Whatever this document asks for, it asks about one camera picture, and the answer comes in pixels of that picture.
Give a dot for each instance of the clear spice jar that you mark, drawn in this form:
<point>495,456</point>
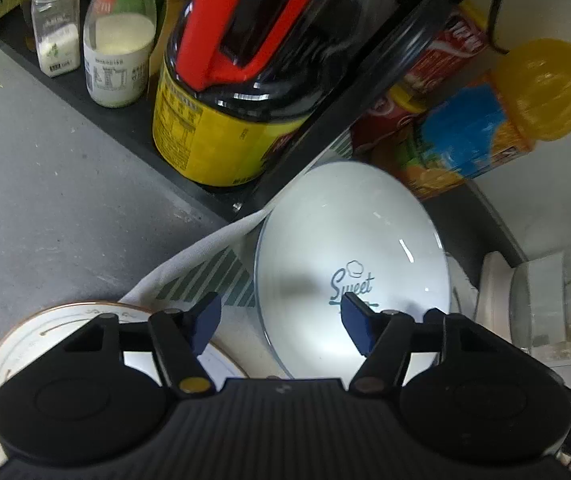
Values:
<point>55,35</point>

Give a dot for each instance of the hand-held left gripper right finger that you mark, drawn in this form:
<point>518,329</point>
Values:
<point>358,322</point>

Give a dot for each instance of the white jar green lid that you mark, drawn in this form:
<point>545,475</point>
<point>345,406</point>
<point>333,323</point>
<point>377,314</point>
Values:
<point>118,50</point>

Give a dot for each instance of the glass electric kettle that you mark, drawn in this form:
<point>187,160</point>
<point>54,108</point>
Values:
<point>555,300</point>

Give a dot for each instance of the white plate gold rim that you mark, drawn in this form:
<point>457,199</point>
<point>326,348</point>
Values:
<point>20,360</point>

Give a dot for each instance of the white bowl with Sweet text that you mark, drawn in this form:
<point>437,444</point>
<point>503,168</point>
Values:
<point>345,220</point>

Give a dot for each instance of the red snack can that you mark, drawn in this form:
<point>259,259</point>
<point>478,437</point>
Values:
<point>450,42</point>
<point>385,120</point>

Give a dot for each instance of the black metal rack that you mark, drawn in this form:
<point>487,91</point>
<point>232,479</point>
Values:
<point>115,125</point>

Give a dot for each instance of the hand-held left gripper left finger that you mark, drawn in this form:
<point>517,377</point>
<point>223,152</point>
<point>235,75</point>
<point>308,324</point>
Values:
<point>208,320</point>

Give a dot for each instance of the patterned fringed table cloth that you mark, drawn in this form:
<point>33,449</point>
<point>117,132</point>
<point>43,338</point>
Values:
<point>200,270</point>

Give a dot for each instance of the orange juice bottle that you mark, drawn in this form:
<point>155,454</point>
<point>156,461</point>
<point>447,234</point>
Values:
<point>465,130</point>

